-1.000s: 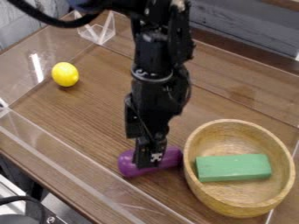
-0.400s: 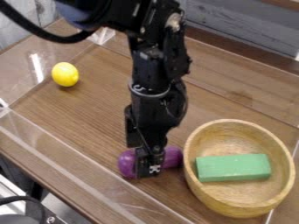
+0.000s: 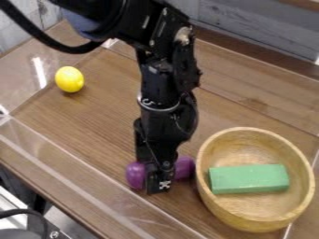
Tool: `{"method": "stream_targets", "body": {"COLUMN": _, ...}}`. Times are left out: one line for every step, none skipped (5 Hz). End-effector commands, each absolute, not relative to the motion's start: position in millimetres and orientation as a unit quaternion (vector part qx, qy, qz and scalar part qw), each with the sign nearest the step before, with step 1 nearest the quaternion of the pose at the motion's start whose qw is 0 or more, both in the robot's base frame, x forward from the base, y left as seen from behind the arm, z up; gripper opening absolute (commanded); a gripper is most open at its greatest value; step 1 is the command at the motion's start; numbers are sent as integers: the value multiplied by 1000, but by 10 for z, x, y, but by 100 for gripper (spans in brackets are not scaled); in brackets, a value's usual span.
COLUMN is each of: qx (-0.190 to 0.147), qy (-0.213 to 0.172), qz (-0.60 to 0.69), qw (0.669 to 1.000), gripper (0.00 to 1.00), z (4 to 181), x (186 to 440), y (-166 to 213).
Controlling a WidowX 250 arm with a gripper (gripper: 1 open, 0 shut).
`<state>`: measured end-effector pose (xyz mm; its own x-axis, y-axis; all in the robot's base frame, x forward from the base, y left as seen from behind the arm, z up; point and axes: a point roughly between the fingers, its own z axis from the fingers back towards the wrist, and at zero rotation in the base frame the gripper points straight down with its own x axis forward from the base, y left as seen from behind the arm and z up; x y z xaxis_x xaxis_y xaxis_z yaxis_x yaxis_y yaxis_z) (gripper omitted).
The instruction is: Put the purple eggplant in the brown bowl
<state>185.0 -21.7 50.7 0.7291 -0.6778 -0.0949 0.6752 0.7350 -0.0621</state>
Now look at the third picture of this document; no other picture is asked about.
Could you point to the clear acrylic tray wall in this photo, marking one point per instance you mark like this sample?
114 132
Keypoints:
71 158

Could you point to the purple toy eggplant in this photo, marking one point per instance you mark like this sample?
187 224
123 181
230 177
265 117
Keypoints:
135 172

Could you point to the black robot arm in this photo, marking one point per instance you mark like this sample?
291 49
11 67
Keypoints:
158 31

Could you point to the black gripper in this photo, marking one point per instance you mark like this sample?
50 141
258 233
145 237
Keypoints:
162 129

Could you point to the black metal bracket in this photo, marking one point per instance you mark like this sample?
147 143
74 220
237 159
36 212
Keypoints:
43 227

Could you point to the yellow toy lemon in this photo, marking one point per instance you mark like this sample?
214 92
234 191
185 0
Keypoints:
70 79

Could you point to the brown wooden bowl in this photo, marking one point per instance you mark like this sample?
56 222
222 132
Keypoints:
262 211

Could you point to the green rectangular block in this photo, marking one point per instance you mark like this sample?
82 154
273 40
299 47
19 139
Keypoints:
249 178

